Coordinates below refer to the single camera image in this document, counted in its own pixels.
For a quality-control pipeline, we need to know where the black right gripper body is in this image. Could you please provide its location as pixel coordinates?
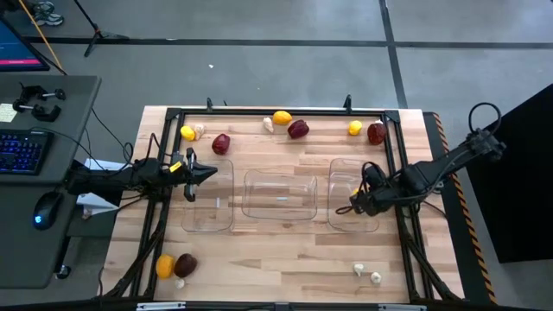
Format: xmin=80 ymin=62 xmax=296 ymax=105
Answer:
xmin=352 ymin=183 xmax=392 ymax=216

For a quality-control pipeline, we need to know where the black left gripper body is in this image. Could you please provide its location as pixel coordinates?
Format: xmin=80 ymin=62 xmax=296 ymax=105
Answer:
xmin=166 ymin=147 xmax=197 ymax=203

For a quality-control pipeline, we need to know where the dark red apple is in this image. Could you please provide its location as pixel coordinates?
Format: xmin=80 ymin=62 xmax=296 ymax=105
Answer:
xmin=287 ymin=119 xmax=310 ymax=140
xmin=174 ymin=253 xmax=199 ymax=279
xmin=211 ymin=133 xmax=232 ymax=156
xmin=366 ymin=123 xmax=387 ymax=146

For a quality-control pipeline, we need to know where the orange-yellow lemon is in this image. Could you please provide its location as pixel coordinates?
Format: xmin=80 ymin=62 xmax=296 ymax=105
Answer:
xmin=155 ymin=254 xmax=176 ymax=280

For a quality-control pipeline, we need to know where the clear plastic bin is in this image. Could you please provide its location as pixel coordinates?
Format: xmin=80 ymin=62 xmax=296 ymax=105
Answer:
xmin=181 ymin=158 xmax=235 ymax=233
xmin=327 ymin=157 xmax=381 ymax=233
xmin=240 ymin=168 xmax=319 ymax=221

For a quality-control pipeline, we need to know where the white paper sheet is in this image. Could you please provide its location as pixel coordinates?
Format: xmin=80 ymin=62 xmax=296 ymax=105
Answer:
xmin=83 ymin=157 xmax=127 ymax=172
xmin=76 ymin=192 xmax=121 ymax=219

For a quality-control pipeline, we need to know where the black yellow hazard tape strip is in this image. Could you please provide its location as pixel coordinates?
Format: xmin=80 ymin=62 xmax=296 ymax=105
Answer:
xmin=423 ymin=111 xmax=499 ymax=306

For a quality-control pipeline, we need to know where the large black box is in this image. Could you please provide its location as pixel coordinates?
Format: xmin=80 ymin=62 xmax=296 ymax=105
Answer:
xmin=465 ymin=83 xmax=553 ymax=264

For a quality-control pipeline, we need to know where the black computer mouse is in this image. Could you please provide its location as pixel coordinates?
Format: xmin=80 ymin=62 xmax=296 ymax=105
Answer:
xmin=32 ymin=191 xmax=65 ymax=232

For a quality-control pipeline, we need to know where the black metal clamp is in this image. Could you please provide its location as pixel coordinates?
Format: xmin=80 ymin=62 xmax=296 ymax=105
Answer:
xmin=11 ymin=99 xmax=62 ymax=124
xmin=18 ymin=83 xmax=67 ymax=103

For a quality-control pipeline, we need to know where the black tripod stand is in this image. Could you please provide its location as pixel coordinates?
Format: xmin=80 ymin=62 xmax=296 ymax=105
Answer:
xmin=72 ymin=0 xmax=130 ymax=59

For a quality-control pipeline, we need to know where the black backlit keyboard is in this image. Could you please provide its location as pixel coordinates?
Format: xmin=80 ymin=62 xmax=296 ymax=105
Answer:
xmin=0 ymin=128 xmax=55 ymax=176

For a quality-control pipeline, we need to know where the grey desk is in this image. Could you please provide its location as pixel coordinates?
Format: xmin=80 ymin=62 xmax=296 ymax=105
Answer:
xmin=0 ymin=75 xmax=103 ymax=290

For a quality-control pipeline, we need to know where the pale sticky note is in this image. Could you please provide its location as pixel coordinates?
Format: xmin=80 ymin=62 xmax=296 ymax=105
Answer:
xmin=0 ymin=102 xmax=18 ymax=124

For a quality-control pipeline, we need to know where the computer monitor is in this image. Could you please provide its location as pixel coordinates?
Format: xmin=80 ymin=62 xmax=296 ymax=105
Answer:
xmin=0 ymin=15 xmax=51 ymax=73

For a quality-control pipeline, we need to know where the person's shoe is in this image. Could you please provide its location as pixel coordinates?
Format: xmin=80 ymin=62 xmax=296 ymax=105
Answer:
xmin=31 ymin=0 xmax=66 ymax=28

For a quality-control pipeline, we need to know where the black desk cable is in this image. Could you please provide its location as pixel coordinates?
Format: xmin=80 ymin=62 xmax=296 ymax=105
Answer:
xmin=29 ymin=106 xmax=136 ymax=166

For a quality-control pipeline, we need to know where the black metal table frame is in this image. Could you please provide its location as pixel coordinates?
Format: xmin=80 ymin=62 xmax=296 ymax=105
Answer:
xmin=103 ymin=94 xmax=463 ymax=303

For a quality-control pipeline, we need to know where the silver metal bracket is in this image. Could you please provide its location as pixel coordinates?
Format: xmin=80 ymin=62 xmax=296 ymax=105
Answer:
xmin=378 ymin=303 xmax=428 ymax=311
xmin=136 ymin=301 xmax=188 ymax=311

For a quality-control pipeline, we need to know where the black right arm cable loop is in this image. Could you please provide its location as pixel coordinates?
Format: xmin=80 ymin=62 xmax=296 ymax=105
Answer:
xmin=467 ymin=101 xmax=503 ymax=136

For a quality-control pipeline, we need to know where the yellow cord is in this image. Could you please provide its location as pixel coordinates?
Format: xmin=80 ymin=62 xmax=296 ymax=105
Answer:
xmin=16 ymin=0 xmax=65 ymax=71

